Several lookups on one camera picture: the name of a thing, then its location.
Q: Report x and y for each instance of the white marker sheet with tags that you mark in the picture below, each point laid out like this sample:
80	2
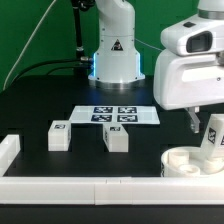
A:
120	114

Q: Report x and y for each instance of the black pole with cables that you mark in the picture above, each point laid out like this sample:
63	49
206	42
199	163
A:
80	61

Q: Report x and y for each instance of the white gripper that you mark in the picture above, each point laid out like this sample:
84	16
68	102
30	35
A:
189	72

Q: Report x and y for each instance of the white U-shaped fence frame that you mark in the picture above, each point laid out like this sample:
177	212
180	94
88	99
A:
103	191

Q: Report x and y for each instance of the white round stool seat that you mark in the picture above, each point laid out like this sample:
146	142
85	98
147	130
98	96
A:
189	162

